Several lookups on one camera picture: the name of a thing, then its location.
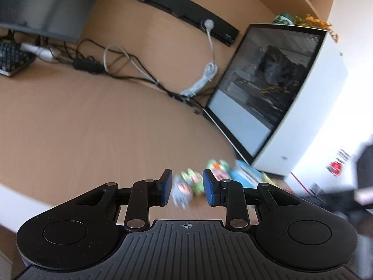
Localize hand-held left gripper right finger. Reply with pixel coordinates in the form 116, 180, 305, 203
203, 168, 306, 231

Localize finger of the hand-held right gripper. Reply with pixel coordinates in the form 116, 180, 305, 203
296, 193, 335, 210

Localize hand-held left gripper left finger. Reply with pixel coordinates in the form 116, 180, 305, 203
69, 168, 173, 232

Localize small grey toy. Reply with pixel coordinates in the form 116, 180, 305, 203
171, 175, 194, 209

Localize small green toy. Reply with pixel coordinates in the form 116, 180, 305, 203
181, 169, 204, 195

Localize pink and orange toy figure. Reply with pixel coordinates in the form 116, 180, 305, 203
205, 160, 232, 181

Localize blue tissue packet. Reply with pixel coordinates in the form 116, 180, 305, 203
230, 160, 264, 189

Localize white card with red print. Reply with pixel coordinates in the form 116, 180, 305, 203
288, 144, 359, 199

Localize white computer case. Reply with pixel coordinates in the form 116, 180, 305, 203
203, 23, 349, 177

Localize black adapter box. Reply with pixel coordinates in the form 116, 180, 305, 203
73, 59, 104, 72

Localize orange artificial flowers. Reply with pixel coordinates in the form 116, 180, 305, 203
294, 14, 340, 42

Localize green tin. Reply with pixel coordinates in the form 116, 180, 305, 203
272, 13, 294, 25

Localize white adapter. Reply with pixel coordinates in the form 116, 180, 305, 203
20, 43, 62, 62

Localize black keyboard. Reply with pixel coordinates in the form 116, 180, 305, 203
0, 42, 37, 78

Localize black computer monitor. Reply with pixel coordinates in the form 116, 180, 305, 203
0, 0, 113, 43

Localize black cable bundle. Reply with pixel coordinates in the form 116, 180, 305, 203
38, 36, 205, 115

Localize white plug with cable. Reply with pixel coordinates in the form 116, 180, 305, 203
180, 19, 218, 97

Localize grey looped cable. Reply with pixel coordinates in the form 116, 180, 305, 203
103, 44, 160, 86

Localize black wall power strip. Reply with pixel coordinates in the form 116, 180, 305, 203
120, 0, 240, 47

